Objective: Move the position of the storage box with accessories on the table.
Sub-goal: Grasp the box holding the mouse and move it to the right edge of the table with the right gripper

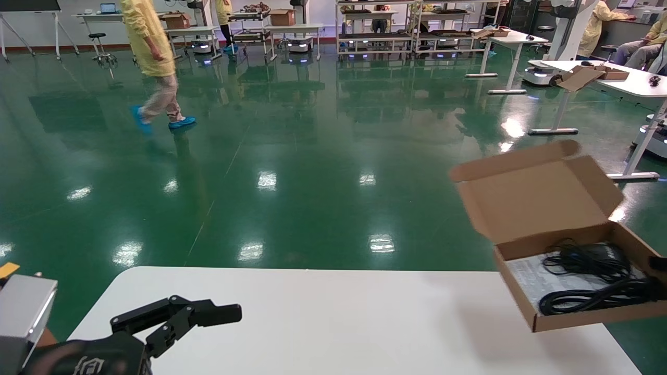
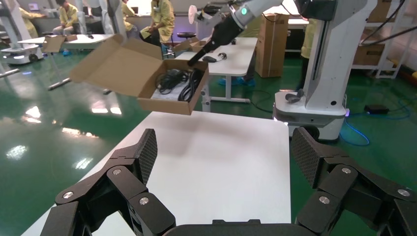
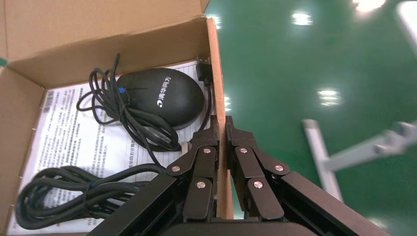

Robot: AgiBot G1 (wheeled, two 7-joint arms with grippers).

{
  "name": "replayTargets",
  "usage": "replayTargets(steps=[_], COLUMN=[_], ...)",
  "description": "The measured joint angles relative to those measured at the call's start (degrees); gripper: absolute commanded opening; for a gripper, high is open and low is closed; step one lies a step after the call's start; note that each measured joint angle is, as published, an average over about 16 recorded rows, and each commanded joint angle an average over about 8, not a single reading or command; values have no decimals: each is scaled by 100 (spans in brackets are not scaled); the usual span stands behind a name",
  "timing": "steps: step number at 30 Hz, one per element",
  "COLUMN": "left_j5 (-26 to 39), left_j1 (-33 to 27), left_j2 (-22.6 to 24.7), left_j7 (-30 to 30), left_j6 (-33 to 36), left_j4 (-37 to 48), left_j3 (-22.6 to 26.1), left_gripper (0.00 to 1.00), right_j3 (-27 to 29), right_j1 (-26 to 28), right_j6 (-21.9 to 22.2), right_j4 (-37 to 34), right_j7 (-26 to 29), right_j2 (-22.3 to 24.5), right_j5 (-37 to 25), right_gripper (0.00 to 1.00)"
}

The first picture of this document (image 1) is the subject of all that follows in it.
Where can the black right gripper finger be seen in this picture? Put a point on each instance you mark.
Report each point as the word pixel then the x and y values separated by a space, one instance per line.
pixel 661 263

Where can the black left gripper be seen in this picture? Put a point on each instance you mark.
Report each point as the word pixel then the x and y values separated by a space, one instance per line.
pixel 78 359

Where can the brown cardboard storage box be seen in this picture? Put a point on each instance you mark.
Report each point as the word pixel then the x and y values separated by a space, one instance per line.
pixel 536 203

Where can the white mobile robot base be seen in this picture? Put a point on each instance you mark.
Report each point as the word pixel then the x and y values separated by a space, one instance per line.
pixel 654 140
pixel 300 46
pixel 202 46

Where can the closed brown cardboard box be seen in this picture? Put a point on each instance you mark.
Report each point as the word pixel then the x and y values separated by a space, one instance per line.
pixel 180 22
pixel 283 18

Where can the white printed paper manual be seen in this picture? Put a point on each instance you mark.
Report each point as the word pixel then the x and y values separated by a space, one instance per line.
pixel 526 278

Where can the large white table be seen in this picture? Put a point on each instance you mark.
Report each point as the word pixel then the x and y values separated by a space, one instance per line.
pixel 625 83

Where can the seated person grey trousers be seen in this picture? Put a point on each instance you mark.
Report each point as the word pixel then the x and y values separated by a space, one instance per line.
pixel 638 52

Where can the black round stool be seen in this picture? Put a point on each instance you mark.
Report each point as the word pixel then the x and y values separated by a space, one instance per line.
pixel 97 36
pixel 545 28
pixel 608 48

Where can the grey office desk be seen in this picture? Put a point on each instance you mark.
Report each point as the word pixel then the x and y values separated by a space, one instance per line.
pixel 620 31

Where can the seated person in yellow coat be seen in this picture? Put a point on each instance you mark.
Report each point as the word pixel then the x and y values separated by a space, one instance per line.
pixel 594 26

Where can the white column robot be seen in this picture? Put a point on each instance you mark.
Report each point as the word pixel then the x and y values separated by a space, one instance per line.
pixel 570 31

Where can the white table with T legs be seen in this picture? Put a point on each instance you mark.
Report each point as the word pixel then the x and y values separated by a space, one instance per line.
pixel 521 37

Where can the person yellow coat beige trousers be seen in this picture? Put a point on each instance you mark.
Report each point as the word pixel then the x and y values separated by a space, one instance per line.
pixel 148 47

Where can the black cabinet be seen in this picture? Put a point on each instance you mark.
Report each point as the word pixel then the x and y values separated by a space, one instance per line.
pixel 526 15

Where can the metal cart with black shelves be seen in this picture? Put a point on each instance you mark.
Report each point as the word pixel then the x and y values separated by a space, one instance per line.
pixel 255 36

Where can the metal shelving rack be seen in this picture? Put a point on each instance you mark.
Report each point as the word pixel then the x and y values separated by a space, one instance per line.
pixel 453 33
pixel 375 36

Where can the long white desk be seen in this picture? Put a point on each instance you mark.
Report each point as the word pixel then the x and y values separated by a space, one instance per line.
pixel 99 16

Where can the standing person in yellow coat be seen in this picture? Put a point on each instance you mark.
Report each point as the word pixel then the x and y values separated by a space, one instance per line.
pixel 224 10

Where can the open laptop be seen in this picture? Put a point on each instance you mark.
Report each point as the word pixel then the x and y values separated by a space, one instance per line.
pixel 108 8

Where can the black display on stand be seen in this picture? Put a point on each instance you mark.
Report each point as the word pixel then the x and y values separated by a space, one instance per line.
pixel 26 4

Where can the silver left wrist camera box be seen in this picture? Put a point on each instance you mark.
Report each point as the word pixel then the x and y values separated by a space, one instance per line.
pixel 21 312

